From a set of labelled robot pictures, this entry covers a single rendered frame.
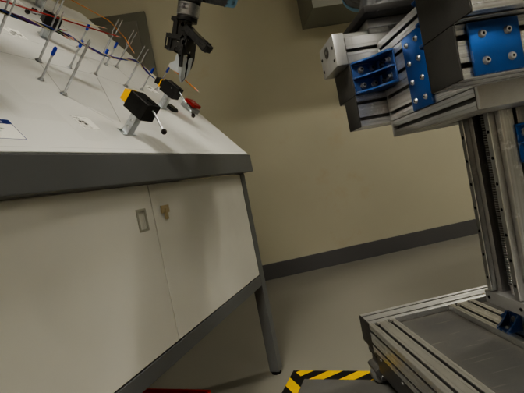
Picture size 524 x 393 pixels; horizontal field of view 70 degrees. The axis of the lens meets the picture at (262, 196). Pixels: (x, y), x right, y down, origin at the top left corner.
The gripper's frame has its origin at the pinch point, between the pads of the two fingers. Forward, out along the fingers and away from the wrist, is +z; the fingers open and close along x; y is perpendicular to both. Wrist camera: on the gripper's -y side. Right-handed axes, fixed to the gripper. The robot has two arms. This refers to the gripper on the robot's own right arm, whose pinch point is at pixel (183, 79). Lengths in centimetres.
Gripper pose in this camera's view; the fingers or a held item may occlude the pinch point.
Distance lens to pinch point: 140.6
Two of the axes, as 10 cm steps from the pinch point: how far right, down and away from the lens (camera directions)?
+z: -2.0, 9.6, 2.1
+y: -9.3, -2.5, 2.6
